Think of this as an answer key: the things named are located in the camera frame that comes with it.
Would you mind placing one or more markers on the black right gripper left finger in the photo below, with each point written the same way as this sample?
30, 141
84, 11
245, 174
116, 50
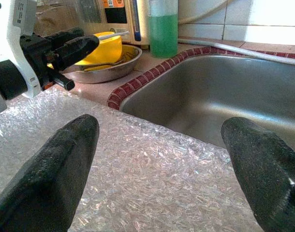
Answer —
48, 178

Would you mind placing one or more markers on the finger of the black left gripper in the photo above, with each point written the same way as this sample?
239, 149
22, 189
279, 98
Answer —
75, 50
70, 33

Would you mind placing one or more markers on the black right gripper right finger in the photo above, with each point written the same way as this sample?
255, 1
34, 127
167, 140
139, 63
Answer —
266, 174

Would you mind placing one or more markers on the yellow plastic bowl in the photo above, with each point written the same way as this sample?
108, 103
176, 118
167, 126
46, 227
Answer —
108, 48

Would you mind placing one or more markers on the thin white chopstick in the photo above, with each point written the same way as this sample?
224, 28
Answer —
113, 35

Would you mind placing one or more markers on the plastic jar brown contents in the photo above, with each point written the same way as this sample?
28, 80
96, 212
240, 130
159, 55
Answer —
55, 19

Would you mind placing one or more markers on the round stainless steel basin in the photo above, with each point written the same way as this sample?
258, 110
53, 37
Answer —
108, 76

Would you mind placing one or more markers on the cream water ionizer machine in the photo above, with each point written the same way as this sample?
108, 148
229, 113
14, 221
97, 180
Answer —
121, 27

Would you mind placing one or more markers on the green dish soap bottle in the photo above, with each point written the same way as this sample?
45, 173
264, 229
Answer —
163, 36

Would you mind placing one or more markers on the stainless steel sink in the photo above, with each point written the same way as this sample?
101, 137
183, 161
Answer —
222, 91

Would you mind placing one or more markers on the clear bubble wrap sheet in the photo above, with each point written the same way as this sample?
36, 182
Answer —
142, 169

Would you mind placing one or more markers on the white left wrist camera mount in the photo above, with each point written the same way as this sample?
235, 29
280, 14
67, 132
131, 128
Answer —
14, 48

